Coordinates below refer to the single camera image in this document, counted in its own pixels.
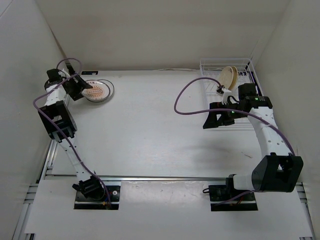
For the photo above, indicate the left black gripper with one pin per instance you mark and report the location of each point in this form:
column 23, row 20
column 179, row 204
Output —
column 77, row 94

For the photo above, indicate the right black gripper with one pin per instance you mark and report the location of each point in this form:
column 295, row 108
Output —
column 211, row 121

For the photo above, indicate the orange sunburst pattern plate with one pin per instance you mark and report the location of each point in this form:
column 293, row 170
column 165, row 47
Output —
column 97, row 93

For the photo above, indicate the white plate brown pattern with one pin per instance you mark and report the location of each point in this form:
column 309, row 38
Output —
column 111, row 87

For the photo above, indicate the yellow rimmed plate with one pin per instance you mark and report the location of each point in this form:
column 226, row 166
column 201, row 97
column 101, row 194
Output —
column 226, row 76

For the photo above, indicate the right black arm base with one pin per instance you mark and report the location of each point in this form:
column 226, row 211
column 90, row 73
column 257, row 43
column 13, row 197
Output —
column 224, row 198

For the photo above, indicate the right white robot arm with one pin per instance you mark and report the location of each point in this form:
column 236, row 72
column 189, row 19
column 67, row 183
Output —
column 279, row 168

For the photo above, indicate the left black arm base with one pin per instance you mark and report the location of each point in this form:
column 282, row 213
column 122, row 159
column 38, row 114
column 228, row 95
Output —
column 100, row 202

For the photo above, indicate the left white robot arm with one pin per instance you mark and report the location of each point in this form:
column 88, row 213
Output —
column 62, row 128

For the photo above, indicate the white front board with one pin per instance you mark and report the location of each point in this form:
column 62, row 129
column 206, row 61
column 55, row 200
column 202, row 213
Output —
column 163, row 211

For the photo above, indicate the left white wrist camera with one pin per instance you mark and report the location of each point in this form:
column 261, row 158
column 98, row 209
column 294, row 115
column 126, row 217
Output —
column 65, row 71

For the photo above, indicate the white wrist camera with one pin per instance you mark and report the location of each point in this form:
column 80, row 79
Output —
column 225, row 94
column 65, row 71

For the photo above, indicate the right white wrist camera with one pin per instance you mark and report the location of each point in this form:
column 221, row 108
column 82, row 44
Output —
column 225, row 94

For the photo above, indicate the white wire dish rack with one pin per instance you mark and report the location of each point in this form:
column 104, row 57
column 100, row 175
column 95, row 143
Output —
column 212, row 68

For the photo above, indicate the aluminium frame rail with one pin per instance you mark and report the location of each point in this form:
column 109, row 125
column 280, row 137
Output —
column 159, row 178

